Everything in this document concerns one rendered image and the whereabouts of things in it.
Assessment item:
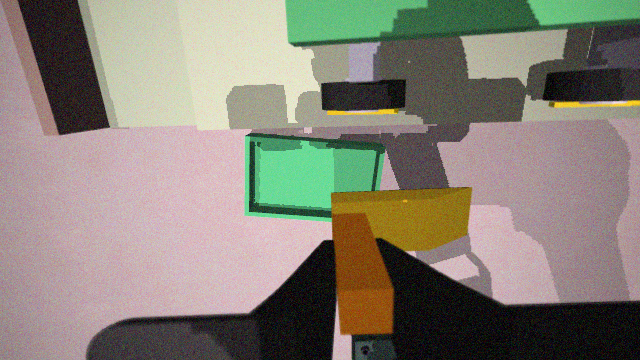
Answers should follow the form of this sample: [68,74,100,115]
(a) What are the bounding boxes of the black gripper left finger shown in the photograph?
[86,240,337,360]

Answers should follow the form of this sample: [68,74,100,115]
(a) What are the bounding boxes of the green tray floor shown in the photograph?
[253,142,376,211]

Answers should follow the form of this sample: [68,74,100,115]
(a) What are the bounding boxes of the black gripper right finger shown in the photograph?
[375,238,640,360]

